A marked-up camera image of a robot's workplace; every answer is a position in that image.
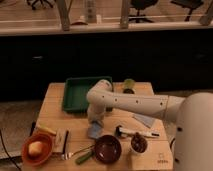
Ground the dark brown bowl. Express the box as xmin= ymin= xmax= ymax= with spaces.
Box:
xmin=94 ymin=135 xmax=122 ymax=164

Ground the yellow round fruit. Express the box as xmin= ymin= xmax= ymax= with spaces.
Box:
xmin=28 ymin=141 xmax=44 ymax=157

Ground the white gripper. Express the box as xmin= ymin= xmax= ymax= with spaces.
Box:
xmin=87 ymin=104 xmax=106 ymax=126

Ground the green plastic tray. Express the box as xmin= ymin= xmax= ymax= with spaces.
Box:
xmin=62 ymin=76 xmax=112 ymax=113

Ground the green cup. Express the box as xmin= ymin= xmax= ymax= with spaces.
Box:
xmin=123 ymin=79 xmax=135 ymax=94

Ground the black office chair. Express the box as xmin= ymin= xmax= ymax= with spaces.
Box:
xmin=129 ymin=0 xmax=158 ymax=23

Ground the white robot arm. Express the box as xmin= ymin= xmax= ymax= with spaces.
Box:
xmin=86 ymin=79 xmax=213 ymax=171

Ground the white black marker tool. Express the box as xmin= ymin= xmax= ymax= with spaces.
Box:
xmin=115 ymin=125 xmax=160 ymax=138

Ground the fork with green handle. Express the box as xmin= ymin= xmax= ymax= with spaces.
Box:
xmin=61 ymin=145 xmax=94 ymax=165

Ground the blue sponge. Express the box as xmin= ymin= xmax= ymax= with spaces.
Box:
xmin=87 ymin=122 xmax=102 ymax=139

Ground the orange bowl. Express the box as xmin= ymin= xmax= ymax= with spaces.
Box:
xmin=21 ymin=133 xmax=54 ymax=166

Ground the light blue folded cloth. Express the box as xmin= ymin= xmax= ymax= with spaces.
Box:
xmin=133 ymin=114 xmax=155 ymax=128

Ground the black cable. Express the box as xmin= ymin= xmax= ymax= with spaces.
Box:
xmin=0 ymin=128 xmax=22 ymax=171

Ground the white cup with brown contents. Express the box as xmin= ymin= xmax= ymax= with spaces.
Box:
xmin=131 ymin=133 xmax=148 ymax=155

